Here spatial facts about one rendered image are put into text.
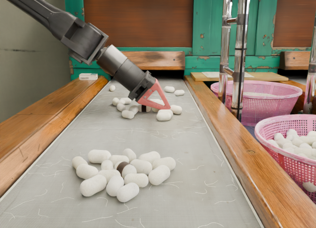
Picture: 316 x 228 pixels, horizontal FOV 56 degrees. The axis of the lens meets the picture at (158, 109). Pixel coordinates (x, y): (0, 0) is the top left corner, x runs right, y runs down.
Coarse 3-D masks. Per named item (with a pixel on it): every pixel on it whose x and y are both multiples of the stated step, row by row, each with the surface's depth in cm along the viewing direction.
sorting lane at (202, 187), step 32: (96, 96) 93; (96, 128) 62; (128, 128) 62; (160, 128) 62; (192, 128) 62; (64, 160) 47; (192, 160) 47; (224, 160) 47; (32, 192) 38; (64, 192) 38; (160, 192) 38; (192, 192) 38; (224, 192) 38; (0, 224) 31; (32, 224) 31; (64, 224) 31; (96, 224) 31; (128, 224) 31; (160, 224) 31; (192, 224) 31; (224, 224) 31; (256, 224) 31
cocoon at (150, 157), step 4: (152, 152) 45; (156, 152) 45; (140, 156) 44; (144, 156) 44; (148, 156) 44; (152, 156) 44; (156, 156) 44; (144, 160) 43; (148, 160) 44; (152, 160) 44
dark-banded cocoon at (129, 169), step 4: (116, 164) 41; (116, 168) 41; (124, 168) 40; (128, 168) 40; (132, 168) 40; (124, 172) 40; (128, 172) 40; (132, 172) 40; (136, 172) 41; (124, 176) 40
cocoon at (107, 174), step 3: (102, 171) 39; (105, 171) 39; (108, 171) 39; (111, 171) 39; (114, 171) 39; (117, 171) 40; (99, 174) 39; (102, 174) 39; (105, 174) 39; (108, 174) 39; (111, 174) 39; (114, 174) 39; (117, 174) 39; (105, 177) 39; (108, 177) 39; (108, 180) 39
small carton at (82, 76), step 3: (81, 75) 107; (84, 75) 107; (87, 75) 107; (90, 75) 107; (93, 75) 107; (96, 75) 109; (81, 78) 108; (84, 78) 108; (87, 78) 108; (90, 78) 108; (93, 78) 108; (96, 78) 109
